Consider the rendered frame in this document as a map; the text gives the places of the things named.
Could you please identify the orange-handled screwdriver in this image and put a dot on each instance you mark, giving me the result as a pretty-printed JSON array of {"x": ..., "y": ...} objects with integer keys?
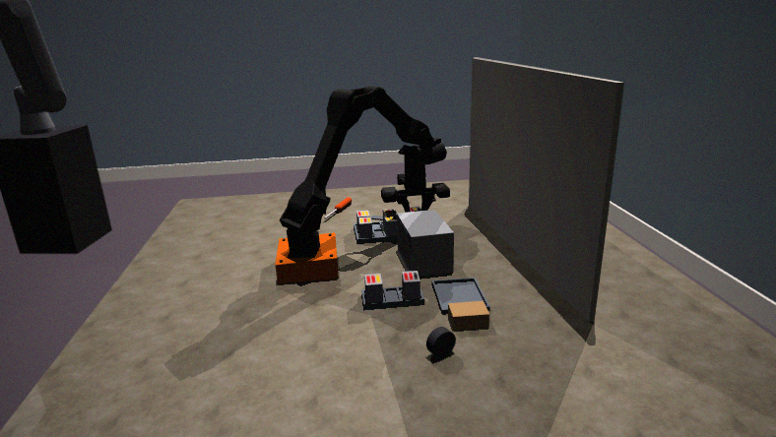
[{"x": 341, "y": 206}]

